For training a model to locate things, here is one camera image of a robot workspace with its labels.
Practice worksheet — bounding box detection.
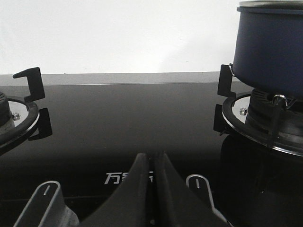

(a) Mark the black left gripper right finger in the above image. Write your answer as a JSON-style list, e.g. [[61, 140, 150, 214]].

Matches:
[[155, 153, 229, 227]]

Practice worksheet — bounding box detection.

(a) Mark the black glass gas stove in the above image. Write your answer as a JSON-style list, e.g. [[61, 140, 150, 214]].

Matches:
[[0, 78, 303, 227]]

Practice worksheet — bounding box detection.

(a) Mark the grey right stove knob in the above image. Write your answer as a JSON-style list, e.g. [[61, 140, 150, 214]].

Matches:
[[186, 174, 229, 224]]

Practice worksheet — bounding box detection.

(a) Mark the grey stove knob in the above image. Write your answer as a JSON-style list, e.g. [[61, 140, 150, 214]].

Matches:
[[14, 181, 80, 227], [186, 174, 229, 224]]

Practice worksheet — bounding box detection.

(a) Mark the dark blue cooking pot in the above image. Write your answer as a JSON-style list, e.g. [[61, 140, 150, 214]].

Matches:
[[232, 6, 303, 99]]

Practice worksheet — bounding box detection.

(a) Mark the left burner with pot support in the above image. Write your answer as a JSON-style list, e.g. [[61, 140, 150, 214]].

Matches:
[[0, 67, 53, 155]]

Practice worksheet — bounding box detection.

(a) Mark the burner with pot support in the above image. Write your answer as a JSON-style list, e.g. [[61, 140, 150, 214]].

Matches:
[[214, 64, 303, 156], [0, 67, 53, 155]]

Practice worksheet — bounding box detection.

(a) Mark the grey left stove knob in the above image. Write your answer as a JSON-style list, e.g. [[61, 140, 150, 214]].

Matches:
[[14, 181, 80, 227]]

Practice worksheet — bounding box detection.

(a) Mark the right burner with pot support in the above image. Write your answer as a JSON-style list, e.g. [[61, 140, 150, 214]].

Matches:
[[214, 64, 303, 156]]

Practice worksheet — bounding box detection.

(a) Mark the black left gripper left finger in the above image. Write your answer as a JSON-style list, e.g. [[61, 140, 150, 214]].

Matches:
[[80, 153, 149, 227]]

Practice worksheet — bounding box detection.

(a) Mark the glass pot lid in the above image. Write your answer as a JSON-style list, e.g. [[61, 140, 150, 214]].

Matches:
[[239, 0, 303, 9]]

